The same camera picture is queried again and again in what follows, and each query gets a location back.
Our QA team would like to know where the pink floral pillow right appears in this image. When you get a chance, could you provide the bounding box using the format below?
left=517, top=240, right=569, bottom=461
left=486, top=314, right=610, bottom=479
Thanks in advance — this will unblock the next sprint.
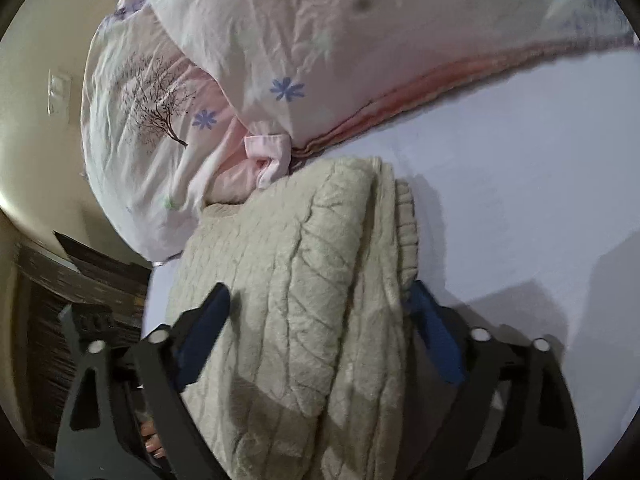
left=134, top=0, right=634, bottom=156

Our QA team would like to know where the pink floral pillow left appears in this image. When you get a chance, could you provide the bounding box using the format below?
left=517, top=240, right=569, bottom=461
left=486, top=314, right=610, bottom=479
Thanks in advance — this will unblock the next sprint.
left=80, top=0, right=291, bottom=262

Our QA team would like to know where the pink floral pillow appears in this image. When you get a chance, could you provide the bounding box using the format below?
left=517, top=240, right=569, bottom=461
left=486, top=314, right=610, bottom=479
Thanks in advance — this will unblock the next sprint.
left=80, top=0, right=291, bottom=262
left=134, top=0, right=634, bottom=156

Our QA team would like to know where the dark wooden nightstand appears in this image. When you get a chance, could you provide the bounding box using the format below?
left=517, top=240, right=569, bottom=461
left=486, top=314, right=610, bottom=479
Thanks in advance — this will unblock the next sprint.
left=9, top=233, right=151, bottom=476

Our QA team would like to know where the person hand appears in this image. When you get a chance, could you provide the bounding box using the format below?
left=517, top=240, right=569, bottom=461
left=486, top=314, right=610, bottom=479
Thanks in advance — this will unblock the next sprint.
left=140, top=419, right=166, bottom=458

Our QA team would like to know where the beige cable knit sweater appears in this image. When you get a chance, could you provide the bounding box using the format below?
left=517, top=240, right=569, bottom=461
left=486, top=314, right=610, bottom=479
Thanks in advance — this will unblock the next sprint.
left=166, top=157, right=445, bottom=479

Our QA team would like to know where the lavender bed sheet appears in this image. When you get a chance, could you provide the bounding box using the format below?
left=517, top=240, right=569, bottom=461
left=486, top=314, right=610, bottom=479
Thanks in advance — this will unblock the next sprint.
left=139, top=46, right=640, bottom=480

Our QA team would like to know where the white wall switch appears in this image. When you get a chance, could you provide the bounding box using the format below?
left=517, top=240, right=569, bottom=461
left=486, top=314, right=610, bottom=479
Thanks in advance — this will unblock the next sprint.
left=47, top=70, right=72, bottom=116

